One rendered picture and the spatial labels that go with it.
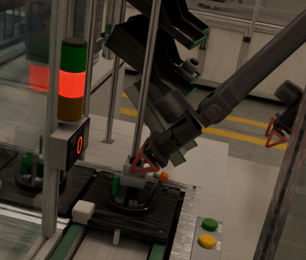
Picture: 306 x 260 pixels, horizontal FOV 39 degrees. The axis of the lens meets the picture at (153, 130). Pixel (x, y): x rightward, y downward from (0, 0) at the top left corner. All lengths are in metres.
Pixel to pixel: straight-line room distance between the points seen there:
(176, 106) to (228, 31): 4.09
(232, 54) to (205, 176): 3.64
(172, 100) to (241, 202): 0.58
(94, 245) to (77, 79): 0.44
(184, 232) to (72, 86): 0.49
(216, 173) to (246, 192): 0.14
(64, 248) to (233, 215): 0.59
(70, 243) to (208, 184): 0.64
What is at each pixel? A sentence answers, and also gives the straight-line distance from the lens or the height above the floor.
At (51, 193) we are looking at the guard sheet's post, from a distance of 0.97.
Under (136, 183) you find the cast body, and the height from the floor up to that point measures 1.04.
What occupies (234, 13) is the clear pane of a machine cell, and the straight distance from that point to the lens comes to 5.05.
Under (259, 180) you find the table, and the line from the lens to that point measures 1.64.
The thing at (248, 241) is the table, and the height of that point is 0.86.
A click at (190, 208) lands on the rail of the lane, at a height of 0.95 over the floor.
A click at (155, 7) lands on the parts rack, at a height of 1.44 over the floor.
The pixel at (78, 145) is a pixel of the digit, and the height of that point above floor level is 1.21.
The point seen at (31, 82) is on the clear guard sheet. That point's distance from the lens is 0.77.
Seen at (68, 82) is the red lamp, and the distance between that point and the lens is 0.84.
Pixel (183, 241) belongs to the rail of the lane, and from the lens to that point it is 1.09.
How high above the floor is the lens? 1.62
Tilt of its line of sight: 24 degrees down
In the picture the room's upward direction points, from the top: 9 degrees clockwise
